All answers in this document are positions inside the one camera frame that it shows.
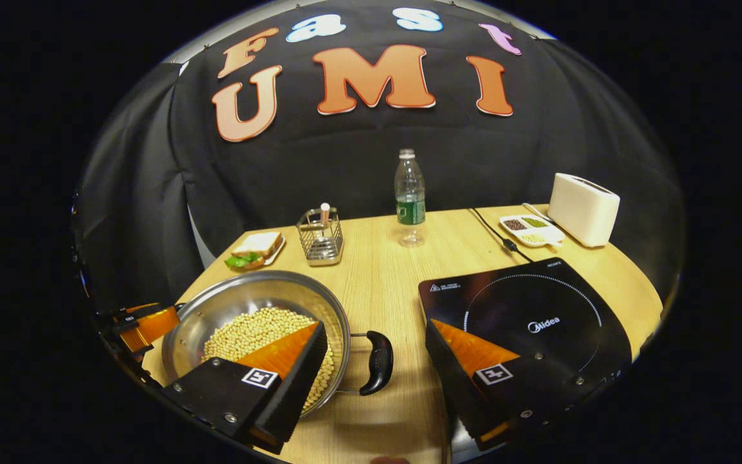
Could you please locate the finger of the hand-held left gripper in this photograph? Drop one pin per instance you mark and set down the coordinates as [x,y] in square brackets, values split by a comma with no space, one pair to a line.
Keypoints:
[152,322]

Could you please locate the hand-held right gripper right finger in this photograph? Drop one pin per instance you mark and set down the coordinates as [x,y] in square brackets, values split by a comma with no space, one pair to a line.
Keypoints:
[451,386]

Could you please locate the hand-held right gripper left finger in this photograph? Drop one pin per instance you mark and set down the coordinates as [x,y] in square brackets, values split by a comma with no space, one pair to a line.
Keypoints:
[303,386]

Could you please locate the stainless steel pot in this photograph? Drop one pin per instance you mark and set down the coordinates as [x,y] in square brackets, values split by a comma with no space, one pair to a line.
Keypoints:
[242,293]

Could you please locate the black induction cooktop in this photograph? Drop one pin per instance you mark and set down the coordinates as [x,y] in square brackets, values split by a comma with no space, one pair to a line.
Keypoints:
[538,303]

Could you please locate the pile of soybeans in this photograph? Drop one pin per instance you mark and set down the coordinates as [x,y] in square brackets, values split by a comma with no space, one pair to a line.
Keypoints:
[248,332]

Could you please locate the sandwich with lettuce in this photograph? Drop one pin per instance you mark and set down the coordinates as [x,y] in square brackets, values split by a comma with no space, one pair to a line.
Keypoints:
[256,246]

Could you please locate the small white plate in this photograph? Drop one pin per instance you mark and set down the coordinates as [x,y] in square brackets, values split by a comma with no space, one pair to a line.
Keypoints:
[277,252]

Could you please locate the white divided bean dish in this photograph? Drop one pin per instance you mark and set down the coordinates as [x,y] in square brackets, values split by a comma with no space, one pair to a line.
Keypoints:
[531,231]

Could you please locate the wooden stick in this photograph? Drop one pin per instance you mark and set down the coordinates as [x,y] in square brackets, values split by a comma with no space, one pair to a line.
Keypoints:
[324,212]

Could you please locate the clear plastic water bottle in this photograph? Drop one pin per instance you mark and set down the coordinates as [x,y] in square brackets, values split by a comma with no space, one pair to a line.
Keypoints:
[410,193]

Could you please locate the white toaster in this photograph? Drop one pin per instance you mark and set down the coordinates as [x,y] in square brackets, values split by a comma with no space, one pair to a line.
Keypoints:
[582,209]

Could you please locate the black backdrop cloth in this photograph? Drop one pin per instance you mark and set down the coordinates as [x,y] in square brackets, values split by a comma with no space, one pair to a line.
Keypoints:
[358,161]

